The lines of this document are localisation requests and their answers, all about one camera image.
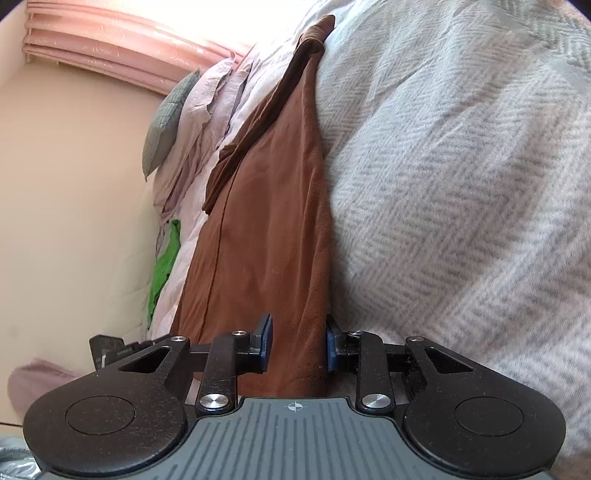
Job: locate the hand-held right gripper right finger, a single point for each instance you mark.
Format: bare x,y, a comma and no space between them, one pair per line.
331,346

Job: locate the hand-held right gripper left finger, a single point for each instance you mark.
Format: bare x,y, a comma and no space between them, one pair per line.
266,341

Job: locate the brown garment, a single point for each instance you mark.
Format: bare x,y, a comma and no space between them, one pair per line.
268,230

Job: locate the green cloth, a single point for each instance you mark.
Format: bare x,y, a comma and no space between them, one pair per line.
164,272

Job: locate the grey shiny cloth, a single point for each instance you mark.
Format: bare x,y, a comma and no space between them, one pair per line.
14,454

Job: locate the grey herringbone blanket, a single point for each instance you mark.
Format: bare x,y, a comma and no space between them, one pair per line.
452,184

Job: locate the pink duvet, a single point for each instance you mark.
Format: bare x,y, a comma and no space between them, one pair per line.
198,129

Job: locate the grey pillow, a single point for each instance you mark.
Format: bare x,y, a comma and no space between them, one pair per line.
164,124

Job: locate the pink curtain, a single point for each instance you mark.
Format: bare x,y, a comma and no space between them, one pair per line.
120,41

